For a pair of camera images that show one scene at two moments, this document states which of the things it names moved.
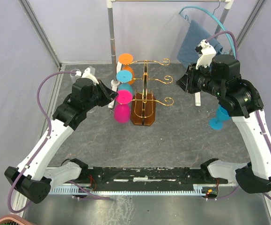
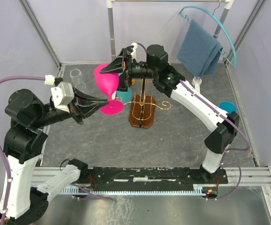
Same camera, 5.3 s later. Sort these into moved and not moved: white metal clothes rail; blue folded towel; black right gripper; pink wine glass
Moved: pink wine glass; black right gripper
Not moved: blue folded towel; white metal clothes rail
